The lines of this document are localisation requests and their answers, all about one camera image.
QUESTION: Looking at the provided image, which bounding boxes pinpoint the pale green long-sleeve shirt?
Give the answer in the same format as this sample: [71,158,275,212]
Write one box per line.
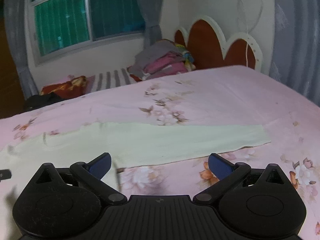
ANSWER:
[1,122,270,169]

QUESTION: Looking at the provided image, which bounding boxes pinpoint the stack of folded clothes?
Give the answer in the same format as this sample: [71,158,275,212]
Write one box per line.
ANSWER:
[127,40,196,82]

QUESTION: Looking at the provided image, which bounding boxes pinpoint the brown wooden door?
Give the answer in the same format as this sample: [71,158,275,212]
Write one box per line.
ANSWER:
[0,0,24,119]

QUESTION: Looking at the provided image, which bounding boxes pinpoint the black cloth item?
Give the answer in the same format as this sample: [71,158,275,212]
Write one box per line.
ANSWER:
[23,92,64,112]

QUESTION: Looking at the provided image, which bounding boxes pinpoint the pink floral bed sheet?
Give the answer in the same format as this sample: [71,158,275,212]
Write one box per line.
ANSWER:
[1,66,319,239]

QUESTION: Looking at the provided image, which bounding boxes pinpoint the grey striped pillow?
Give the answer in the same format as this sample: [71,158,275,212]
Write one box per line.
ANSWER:
[85,68,136,94]

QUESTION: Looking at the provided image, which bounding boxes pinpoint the grey patterned side curtain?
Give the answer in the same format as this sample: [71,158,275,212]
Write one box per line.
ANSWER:
[269,0,319,105]

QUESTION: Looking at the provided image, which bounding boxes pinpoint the red heart-shaped headboard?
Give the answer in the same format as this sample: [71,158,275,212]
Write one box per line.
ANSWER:
[174,16,263,72]

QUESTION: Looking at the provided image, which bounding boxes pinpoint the window with green glass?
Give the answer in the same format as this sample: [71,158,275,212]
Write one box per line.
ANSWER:
[29,0,145,64]

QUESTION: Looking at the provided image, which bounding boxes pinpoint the grey left curtain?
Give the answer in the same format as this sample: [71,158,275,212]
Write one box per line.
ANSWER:
[4,0,38,99]

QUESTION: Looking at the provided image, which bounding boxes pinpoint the grey right curtain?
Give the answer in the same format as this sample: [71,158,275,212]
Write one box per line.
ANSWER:
[137,0,163,48]

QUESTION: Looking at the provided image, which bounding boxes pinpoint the white hanging cable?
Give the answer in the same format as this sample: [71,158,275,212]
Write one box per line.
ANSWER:
[235,0,264,68]

